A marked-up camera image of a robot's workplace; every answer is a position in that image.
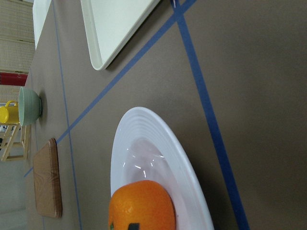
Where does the yellow mug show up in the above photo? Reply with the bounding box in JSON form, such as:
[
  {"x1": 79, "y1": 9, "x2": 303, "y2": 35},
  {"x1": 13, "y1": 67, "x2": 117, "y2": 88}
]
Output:
[{"x1": 0, "y1": 101, "x2": 20, "y2": 124}]

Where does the cream bear print tray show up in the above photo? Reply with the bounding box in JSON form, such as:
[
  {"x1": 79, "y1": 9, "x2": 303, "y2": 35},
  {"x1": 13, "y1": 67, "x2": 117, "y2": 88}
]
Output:
[{"x1": 81, "y1": 0, "x2": 159, "y2": 70}]

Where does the green ceramic bowl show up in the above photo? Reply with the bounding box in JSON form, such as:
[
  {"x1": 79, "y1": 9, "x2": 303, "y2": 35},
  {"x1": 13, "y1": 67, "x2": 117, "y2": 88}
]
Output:
[{"x1": 18, "y1": 87, "x2": 42, "y2": 127}]

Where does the wooden cutting board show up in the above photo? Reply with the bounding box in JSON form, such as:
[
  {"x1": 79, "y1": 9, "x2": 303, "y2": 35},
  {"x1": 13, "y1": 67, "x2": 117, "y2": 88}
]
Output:
[{"x1": 33, "y1": 138, "x2": 62, "y2": 218}]

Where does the orange fruit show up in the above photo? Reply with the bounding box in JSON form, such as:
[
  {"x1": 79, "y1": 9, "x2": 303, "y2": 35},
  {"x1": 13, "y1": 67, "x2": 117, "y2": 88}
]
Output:
[{"x1": 108, "y1": 180, "x2": 176, "y2": 230}]

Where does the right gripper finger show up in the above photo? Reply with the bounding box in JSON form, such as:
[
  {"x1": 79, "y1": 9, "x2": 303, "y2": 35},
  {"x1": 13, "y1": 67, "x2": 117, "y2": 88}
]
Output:
[{"x1": 128, "y1": 223, "x2": 140, "y2": 230}]

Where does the wooden mug rack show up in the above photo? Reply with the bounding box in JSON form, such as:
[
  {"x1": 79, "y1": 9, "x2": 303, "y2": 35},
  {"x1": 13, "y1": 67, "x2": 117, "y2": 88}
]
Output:
[{"x1": 0, "y1": 123, "x2": 31, "y2": 161}]

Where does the white round plate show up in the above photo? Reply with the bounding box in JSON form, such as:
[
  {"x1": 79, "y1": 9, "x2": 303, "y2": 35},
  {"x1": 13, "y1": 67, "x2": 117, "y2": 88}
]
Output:
[{"x1": 110, "y1": 107, "x2": 214, "y2": 230}]

